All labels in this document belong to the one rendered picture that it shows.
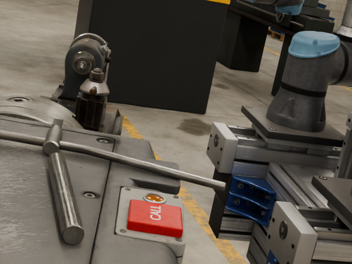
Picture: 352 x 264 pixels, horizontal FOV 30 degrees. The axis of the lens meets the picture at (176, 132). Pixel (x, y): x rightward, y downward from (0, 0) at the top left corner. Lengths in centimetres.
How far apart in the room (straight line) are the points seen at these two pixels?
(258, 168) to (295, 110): 17
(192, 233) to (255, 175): 208
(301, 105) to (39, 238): 107
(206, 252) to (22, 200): 284
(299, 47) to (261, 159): 29
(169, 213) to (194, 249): 281
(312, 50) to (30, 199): 102
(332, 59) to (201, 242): 214
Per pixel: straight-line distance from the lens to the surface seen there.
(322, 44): 163
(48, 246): 66
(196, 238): 367
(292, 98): 165
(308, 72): 163
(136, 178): 85
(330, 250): 120
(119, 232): 70
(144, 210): 73
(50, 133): 91
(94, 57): 230
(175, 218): 73
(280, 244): 124
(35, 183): 79
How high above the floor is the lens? 156
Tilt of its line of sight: 17 degrees down
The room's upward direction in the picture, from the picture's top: 11 degrees clockwise
